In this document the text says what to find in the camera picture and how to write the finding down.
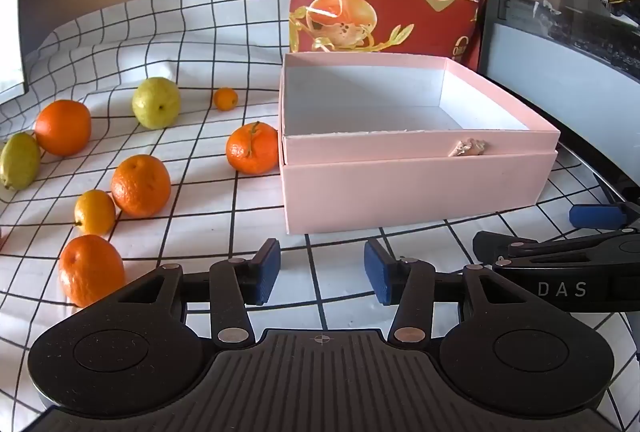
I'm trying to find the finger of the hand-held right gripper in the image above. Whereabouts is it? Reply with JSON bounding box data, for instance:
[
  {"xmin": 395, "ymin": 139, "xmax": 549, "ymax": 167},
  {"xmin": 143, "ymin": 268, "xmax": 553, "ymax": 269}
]
[
  {"xmin": 472, "ymin": 229, "xmax": 618, "ymax": 269},
  {"xmin": 570, "ymin": 198, "xmax": 640, "ymax": 230}
]

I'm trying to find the small yellow orange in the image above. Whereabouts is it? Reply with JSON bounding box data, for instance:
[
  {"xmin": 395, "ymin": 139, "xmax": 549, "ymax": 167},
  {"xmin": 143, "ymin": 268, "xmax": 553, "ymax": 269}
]
[{"xmin": 74, "ymin": 189, "xmax": 117, "ymax": 236}]

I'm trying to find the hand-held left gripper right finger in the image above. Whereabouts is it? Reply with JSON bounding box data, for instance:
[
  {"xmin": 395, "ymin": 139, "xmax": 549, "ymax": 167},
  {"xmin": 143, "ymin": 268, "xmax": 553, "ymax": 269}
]
[{"xmin": 364, "ymin": 238, "xmax": 533, "ymax": 347}]

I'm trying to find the tiny orange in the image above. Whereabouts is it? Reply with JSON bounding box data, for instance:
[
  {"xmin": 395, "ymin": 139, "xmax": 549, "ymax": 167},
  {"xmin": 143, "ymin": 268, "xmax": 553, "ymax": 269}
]
[{"xmin": 213, "ymin": 87, "xmax": 239, "ymax": 111}]

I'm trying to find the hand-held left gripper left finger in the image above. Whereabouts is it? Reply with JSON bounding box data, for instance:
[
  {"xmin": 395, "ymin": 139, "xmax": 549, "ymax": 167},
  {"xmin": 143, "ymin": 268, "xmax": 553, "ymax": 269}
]
[{"xmin": 114, "ymin": 238, "xmax": 282, "ymax": 347}]

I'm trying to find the pink cardboard box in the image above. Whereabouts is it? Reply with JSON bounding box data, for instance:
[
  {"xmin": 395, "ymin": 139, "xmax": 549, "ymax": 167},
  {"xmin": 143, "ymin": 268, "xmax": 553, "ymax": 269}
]
[{"xmin": 278, "ymin": 52, "xmax": 561, "ymax": 235}]

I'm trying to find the white black grid tablecloth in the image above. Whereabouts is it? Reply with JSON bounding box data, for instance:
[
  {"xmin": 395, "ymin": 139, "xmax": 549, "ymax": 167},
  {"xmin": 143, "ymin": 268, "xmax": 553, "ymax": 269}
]
[{"xmin": 0, "ymin": 0, "xmax": 640, "ymax": 432}]

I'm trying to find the large orange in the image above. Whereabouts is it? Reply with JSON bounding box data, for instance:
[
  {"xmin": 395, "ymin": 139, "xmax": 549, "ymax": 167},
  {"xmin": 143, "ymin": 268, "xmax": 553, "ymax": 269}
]
[
  {"xmin": 58, "ymin": 234, "xmax": 126, "ymax": 308},
  {"xmin": 34, "ymin": 99, "xmax": 93, "ymax": 157},
  {"xmin": 110, "ymin": 154, "xmax": 172, "ymax": 218}
]

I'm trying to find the green pear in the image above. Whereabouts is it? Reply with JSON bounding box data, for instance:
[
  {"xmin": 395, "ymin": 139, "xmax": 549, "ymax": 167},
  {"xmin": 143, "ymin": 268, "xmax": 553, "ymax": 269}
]
[
  {"xmin": 132, "ymin": 77, "xmax": 181, "ymax": 130},
  {"xmin": 0, "ymin": 132, "xmax": 42, "ymax": 191}
]

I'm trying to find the orange with green stem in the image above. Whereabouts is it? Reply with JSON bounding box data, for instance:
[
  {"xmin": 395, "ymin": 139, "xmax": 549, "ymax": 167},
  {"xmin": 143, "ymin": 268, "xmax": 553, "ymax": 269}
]
[{"xmin": 225, "ymin": 121, "xmax": 279, "ymax": 175}]

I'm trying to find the glass panel computer case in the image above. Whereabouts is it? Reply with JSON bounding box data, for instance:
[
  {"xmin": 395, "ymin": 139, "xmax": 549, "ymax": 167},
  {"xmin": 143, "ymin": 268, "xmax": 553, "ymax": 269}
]
[{"xmin": 475, "ymin": 0, "xmax": 640, "ymax": 208}]

